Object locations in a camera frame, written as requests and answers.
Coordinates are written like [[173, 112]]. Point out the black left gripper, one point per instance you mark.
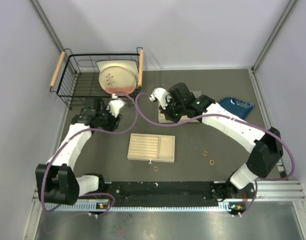
[[113, 122]]

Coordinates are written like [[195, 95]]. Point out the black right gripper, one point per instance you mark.
[[167, 112]]

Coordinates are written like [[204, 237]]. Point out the beige ring slot tray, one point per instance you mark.
[[152, 148]]

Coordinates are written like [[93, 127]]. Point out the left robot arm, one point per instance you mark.
[[56, 181]]

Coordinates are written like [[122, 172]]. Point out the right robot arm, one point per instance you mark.
[[263, 145]]

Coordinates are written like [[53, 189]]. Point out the round pink white plate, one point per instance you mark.
[[117, 79]]

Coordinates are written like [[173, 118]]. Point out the blue leaf shaped dish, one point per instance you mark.
[[237, 107]]

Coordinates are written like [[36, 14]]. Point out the square white plate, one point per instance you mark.
[[128, 64]]

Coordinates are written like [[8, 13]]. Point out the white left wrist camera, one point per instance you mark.
[[115, 105]]

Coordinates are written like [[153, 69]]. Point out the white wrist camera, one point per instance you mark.
[[162, 96], [115, 105]]

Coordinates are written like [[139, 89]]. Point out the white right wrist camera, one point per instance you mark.
[[162, 96]]

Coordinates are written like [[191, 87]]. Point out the black wire dish rack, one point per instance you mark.
[[76, 77]]

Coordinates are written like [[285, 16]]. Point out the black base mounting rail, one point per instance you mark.
[[171, 194]]

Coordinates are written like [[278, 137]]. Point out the aluminium frame rail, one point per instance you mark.
[[99, 201]]

